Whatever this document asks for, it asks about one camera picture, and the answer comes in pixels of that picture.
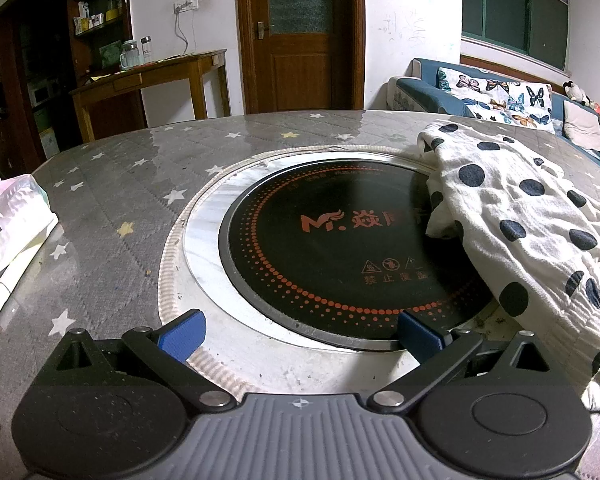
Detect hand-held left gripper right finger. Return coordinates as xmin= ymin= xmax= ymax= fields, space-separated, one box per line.
xmin=367 ymin=310 xmax=573 ymax=413

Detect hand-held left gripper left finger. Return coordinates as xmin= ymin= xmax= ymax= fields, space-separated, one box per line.
xmin=32 ymin=309 xmax=238 ymax=413

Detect white polka dot pants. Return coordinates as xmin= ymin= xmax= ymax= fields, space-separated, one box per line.
xmin=416 ymin=121 xmax=600 ymax=411

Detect black round induction cooktop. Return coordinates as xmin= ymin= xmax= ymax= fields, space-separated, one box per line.
xmin=219 ymin=160 xmax=494 ymax=352

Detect grey star tablecloth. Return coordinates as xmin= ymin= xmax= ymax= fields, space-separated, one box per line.
xmin=0 ymin=109 xmax=600 ymax=480

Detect white marker pen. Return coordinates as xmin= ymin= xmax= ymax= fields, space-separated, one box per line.
xmin=0 ymin=245 xmax=46 ymax=325

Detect white tissue pack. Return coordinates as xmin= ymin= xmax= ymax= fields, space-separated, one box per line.
xmin=0 ymin=174 xmax=60 ymax=274

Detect blue sofa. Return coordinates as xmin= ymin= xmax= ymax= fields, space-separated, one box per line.
xmin=387 ymin=57 xmax=600 ymax=182

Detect white butterfly print blanket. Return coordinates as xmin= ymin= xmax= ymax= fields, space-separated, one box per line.
xmin=437 ymin=66 xmax=556 ymax=134

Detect wooden desk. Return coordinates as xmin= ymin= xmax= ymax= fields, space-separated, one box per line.
xmin=69 ymin=49 xmax=231 ymax=144

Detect beige cushion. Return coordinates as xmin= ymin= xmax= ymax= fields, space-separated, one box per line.
xmin=562 ymin=100 xmax=600 ymax=151

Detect black white plush toy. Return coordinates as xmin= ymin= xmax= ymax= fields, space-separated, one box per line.
xmin=563 ymin=81 xmax=594 ymax=106

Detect brown wooden door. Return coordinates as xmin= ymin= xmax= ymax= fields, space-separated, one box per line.
xmin=236 ymin=0 xmax=366 ymax=115

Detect dark wooden shelf cabinet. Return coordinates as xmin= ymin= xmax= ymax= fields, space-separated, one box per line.
xmin=0 ymin=0 xmax=131 ymax=177

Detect dark glass window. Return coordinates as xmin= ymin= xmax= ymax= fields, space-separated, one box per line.
xmin=461 ymin=0 xmax=571 ymax=72

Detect glass jar with handle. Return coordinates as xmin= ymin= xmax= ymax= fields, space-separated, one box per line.
xmin=119 ymin=40 xmax=141 ymax=71

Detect grey power cable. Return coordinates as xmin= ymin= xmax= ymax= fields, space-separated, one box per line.
xmin=175 ymin=8 xmax=192 ymax=57

